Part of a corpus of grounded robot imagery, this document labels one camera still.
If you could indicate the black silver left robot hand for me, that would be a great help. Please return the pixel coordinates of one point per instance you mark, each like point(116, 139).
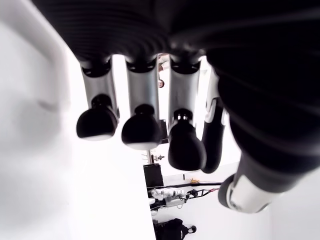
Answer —
point(250, 75)

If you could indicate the seated person in white shirt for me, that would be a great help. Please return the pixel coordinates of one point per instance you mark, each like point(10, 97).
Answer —
point(162, 83)

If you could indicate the small yellow object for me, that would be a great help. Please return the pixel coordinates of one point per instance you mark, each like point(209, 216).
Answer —
point(193, 180)

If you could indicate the black cabinet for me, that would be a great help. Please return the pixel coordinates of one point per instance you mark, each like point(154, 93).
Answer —
point(153, 176)

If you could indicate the black bag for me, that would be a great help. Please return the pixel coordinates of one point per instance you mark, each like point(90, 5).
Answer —
point(175, 228)

